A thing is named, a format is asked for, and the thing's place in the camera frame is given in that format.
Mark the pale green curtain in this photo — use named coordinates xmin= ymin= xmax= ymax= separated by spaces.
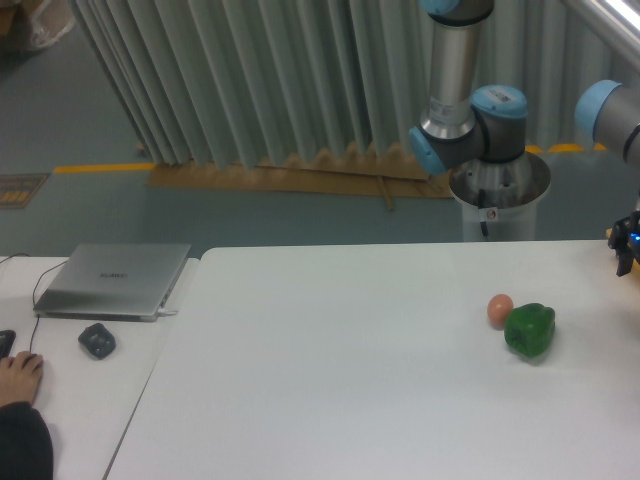
xmin=70 ymin=1 xmax=639 ymax=167

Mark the brown cardboard sheet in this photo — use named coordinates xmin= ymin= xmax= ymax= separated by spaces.
xmin=147 ymin=143 xmax=452 ymax=210

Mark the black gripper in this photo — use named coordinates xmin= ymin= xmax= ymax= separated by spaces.
xmin=607 ymin=210 xmax=639 ymax=277

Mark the brown egg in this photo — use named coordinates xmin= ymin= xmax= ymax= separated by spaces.
xmin=486 ymin=294 xmax=514 ymax=330

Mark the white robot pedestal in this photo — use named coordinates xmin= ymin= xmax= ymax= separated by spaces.
xmin=449 ymin=152 xmax=551 ymax=242

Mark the dark sleeved forearm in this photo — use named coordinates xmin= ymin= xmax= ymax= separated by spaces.
xmin=1 ymin=402 xmax=54 ymax=479

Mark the black computer mouse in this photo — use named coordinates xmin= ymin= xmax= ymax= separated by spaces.
xmin=22 ymin=354 xmax=44 ymax=398

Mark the silver closed laptop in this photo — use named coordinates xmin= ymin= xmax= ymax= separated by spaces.
xmin=33 ymin=243 xmax=191 ymax=321

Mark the black keyboard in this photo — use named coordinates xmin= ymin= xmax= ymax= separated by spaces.
xmin=0 ymin=330 xmax=16 ymax=359

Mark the black mouse cable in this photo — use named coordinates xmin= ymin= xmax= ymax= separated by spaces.
xmin=0 ymin=253 xmax=76 ymax=354

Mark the black small controller device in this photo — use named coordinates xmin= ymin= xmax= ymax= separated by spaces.
xmin=78 ymin=323 xmax=117 ymax=360

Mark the green bell pepper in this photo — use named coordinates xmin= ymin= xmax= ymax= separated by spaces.
xmin=504 ymin=303 xmax=556 ymax=359

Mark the person's hand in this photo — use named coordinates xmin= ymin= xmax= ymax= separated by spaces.
xmin=0 ymin=351 xmax=36 ymax=407

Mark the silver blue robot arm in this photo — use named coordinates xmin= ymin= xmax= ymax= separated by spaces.
xmin=409 ymin=1 xmax=639 ymax=276

